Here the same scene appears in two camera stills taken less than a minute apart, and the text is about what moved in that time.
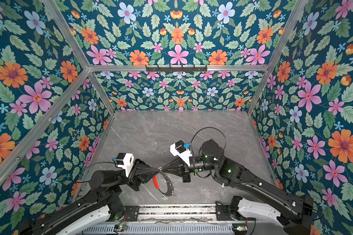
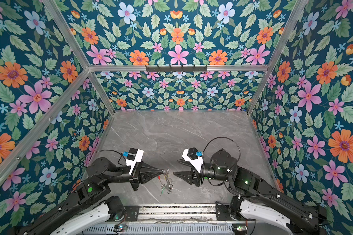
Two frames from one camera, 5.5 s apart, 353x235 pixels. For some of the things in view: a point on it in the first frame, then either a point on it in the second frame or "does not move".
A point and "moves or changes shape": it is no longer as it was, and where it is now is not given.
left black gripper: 138,175 does not move
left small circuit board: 120,227 does not move
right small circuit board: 239,227 does not move
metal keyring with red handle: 170,185 moves or changes shape
